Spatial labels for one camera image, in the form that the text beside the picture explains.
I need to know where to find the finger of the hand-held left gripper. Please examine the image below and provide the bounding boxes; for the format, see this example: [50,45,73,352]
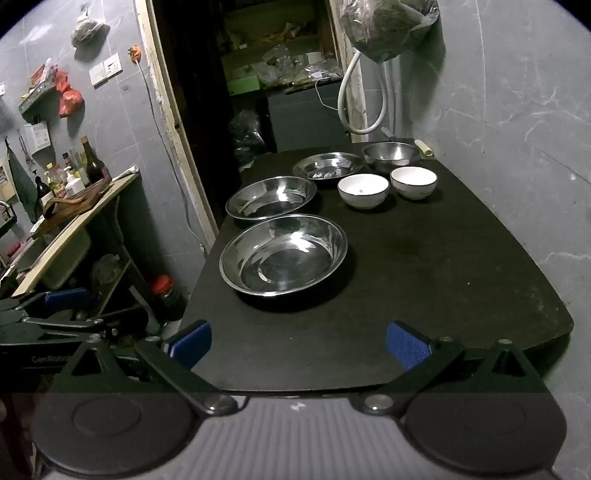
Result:
[22,308,160,340]
[0,288,100,315]

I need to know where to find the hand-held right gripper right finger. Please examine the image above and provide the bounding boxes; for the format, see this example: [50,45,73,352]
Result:
[355,322,552,416]

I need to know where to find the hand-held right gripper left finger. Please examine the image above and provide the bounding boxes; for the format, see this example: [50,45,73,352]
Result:
[53,320,238,417]

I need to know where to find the large steel basin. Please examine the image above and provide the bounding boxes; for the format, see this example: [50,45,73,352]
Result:
[219,215,348,296]

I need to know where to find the white ceramic bowl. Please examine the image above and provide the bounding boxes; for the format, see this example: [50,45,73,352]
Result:
[337,174,390,210]
[390,166,438,200]

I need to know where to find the medium steel basin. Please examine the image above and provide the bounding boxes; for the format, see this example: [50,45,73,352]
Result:
[225,176,317,222]

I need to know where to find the deep steel bowl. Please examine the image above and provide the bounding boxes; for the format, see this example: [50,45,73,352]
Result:
[362,141,422,174]

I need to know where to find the small steel plate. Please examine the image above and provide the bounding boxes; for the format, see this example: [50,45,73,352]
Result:
[292,152,365,188]

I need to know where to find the red lid jar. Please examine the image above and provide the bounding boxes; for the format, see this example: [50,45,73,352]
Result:
[148,274,188,321]

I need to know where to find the light wooden counter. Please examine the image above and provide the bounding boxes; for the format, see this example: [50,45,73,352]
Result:
[9,168,139,296]

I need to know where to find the wooden cutting board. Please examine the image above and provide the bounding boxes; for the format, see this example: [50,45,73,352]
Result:
[41,175,114,217]

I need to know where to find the white pump bottle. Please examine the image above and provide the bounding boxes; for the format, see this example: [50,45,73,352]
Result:
[65,166,84,197]

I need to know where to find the yellow label bottle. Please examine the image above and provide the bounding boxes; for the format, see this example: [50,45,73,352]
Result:
[45,162,68,197]

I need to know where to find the dark green hanging cloth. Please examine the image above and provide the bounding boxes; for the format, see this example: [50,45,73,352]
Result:
[4,138,38,222]

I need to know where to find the dark glass bottle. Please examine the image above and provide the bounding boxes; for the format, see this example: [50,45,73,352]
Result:
[79,135,107,183]

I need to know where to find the small cream tube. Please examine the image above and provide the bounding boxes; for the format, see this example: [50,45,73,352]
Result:
[381,128,435,158]

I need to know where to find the red plastic bags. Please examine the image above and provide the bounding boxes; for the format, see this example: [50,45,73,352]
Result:
[54,69,85,118]

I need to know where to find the black plastic bag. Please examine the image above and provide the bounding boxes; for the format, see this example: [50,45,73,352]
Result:
[229,110,269,171]

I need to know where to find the black cabinet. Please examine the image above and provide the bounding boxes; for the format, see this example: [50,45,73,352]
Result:
[267,78,352,155]

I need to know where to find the green box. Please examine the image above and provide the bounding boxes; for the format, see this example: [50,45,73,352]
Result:
[228,75,262,97]

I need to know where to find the hanging bag of dried goods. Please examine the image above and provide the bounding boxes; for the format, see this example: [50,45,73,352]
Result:
[71,4,112,47]

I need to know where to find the clear bag of dark contents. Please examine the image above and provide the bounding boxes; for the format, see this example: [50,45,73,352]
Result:
[339,0,439,63]

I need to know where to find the grey wall cable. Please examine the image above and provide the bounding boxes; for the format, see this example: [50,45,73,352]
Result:
[136,58,206,250]

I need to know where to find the wall shelf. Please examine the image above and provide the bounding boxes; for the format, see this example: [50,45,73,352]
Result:
[18,83,58,123]

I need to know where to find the white hose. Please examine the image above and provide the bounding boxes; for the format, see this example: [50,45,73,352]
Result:
[338,51,389,136]

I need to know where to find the thin white cable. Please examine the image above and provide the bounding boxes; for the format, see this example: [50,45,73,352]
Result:
[315,76,345,112]

